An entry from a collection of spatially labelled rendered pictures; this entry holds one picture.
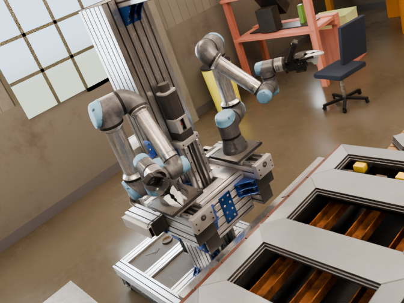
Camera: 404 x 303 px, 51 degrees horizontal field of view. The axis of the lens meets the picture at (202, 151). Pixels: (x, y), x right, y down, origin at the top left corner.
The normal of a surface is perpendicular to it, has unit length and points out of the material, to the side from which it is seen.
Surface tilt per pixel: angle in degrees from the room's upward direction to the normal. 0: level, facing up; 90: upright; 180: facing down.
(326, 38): 90
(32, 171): 90
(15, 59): 90
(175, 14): 90
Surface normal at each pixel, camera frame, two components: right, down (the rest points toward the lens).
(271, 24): -0.66, 0.52
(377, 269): -0.32, -0.85
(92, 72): 0.65, 0.12
